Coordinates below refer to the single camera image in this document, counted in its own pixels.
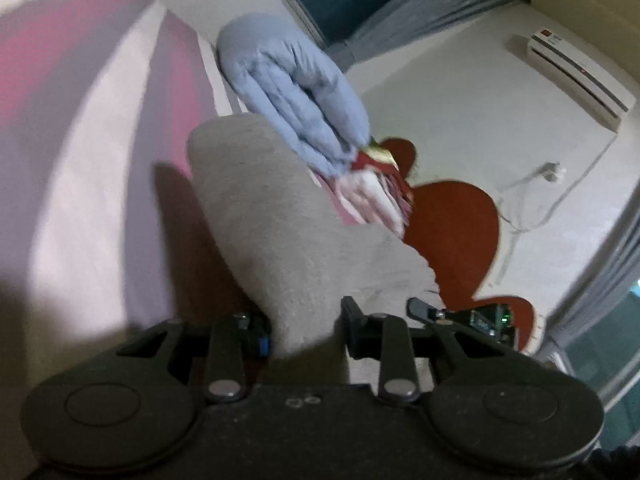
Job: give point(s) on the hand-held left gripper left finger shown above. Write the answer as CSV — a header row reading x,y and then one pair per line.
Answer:
x,y
263,346

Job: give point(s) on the pink striped bed sheet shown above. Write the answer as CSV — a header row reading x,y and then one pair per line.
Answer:
x,y
75,160

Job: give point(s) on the red-brown headboard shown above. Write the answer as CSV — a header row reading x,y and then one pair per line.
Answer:
x,y
450,225

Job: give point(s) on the white air conditioner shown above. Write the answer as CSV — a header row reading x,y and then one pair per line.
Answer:
x,y
575,65

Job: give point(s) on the white wall socket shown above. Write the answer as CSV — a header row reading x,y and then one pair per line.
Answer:
x,y
552,172

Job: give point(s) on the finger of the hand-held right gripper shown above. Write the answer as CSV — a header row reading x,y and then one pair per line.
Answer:
x,y
422,309

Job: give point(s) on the grey curtain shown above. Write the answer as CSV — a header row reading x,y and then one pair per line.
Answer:
x,y
450,5
600,285

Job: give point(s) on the glass door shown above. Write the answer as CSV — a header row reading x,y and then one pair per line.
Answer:
x,y
620,360

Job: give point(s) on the grey pants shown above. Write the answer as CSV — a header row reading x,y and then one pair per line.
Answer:
x,y
280,240

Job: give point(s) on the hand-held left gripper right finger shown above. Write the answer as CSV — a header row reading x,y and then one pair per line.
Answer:
x,y
352,330

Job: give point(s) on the folded blue quilt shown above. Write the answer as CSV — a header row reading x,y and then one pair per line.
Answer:
x,y
300,95

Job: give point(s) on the red white patterned cloth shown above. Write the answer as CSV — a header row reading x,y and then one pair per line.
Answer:
x,y
370,200

